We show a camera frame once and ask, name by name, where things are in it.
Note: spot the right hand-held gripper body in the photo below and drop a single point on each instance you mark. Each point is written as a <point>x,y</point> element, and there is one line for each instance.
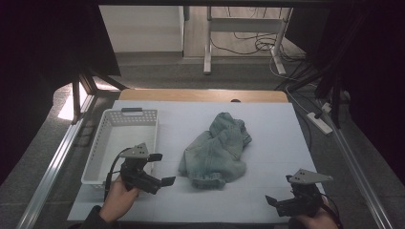
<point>302,194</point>

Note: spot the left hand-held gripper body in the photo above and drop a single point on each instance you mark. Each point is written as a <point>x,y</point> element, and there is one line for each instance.
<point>137,173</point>

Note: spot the white perforated plastic basket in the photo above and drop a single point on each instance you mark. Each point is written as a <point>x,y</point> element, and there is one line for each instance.
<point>121,140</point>

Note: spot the light blue denim shorts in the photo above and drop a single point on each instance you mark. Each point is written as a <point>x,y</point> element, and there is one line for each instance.
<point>216,152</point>

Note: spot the person's right hand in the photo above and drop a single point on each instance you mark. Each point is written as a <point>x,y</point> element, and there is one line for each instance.
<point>313,222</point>

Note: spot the person's left hand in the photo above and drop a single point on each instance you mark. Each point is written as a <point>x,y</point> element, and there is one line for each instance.
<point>119,200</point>

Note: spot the white table cover sheet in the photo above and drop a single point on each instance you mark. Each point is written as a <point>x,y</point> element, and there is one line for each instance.
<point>273,133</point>

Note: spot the white power strip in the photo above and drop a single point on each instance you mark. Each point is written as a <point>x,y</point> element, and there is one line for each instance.
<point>319,123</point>

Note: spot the wooden table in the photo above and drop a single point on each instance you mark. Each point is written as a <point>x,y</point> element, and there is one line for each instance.
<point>197,95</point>

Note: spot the wooden stand legs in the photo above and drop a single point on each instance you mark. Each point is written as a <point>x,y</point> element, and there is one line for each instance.
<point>76,98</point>

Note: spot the white cabinet panel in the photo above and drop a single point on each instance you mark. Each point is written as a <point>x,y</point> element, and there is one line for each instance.
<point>140,28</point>

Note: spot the black curtain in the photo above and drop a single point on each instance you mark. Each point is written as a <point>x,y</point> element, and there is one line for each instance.
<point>41,47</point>
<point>372,63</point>

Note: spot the aluminium rail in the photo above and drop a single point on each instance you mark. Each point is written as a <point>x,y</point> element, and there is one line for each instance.
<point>359,171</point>
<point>54,165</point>

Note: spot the white desk frame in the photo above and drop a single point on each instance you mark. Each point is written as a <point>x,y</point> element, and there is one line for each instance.
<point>208,44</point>

